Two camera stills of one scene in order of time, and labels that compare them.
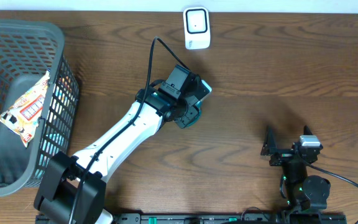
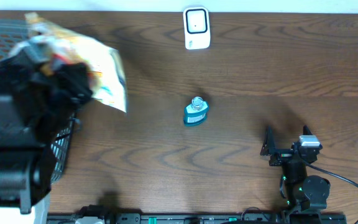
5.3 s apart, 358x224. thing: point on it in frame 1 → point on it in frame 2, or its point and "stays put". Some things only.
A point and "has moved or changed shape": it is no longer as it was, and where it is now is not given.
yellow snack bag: [22, 117] has moved or changed shape
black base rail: [192, 218] stays put
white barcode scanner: [196, 25] stays put
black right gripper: [270, 148] stays put
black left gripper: [189, 111] → [79, 91]
